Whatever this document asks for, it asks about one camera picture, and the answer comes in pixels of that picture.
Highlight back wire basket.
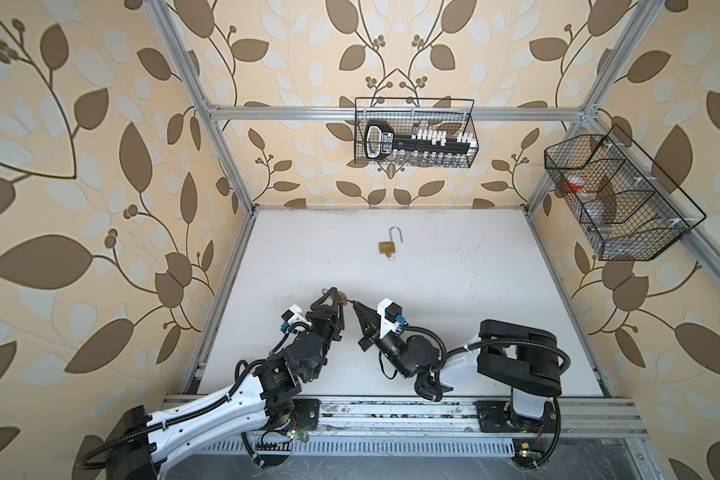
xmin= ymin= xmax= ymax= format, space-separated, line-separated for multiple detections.
xmin=354 ymin=96 xmax=479 ymax=169

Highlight red capped jar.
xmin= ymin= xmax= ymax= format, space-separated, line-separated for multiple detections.
xmin=561 ymin=175 xmax=587 ymax=194

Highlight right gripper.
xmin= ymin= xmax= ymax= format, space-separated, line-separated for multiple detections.
xmin=357 ymin=303 xmax=413 ymax=381

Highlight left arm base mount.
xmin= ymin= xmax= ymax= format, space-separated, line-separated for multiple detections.
xmin=239 ymin=397 xmax=322 ymax=433

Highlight large brass padlock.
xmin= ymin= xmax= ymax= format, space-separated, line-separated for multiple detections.
xmin=378 ymin=226 xmax=403 ymax=257

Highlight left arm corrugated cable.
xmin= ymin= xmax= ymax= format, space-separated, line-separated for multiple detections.
xmin=77 ymin=320 xmax=310 ymax=470

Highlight wire basket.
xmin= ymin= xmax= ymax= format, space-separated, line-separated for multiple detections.
xmin=354 ymin=96 xmax=479 ymax=169
xmin=544 ymin=124 xmax=707 ymax=262

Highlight right wire basket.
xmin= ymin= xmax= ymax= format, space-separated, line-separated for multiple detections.
xmin=544 ymin=124 xmax=707 ymax=262

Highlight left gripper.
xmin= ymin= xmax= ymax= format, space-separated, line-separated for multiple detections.
xmin=303 ymin=289 xmax=345 ymax=384

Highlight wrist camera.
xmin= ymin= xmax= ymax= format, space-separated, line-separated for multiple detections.
xmin=280 ymin=304 xmax=310 ymax=332
xmin=377 ymin=298 xmax=406 ymax=339

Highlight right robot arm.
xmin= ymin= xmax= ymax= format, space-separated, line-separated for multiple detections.
xmin=352 ymin=299 xmax=571 ymax=421

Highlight black socket set holder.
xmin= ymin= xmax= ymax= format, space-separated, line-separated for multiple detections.
xmin=355 ymin=119 xmax=479 ymax=162

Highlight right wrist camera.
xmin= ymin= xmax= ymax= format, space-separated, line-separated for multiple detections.
xmin=377 ymin=298 xmax=406 ymax=339

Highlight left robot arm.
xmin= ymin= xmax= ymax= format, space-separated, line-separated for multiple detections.
xmin=75 ymin=287 xmax=347 ymax=479

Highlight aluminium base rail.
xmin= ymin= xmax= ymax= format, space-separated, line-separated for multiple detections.
xmin=309 ymin=396 xmax=648 ymax=439

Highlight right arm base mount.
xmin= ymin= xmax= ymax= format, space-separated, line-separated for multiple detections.
xmin=474 ymin=400 xmax=559 ymax=435

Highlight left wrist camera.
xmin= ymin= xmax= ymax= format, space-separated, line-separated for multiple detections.
xmin=280 ymin=304 xmax=310 ymax=332

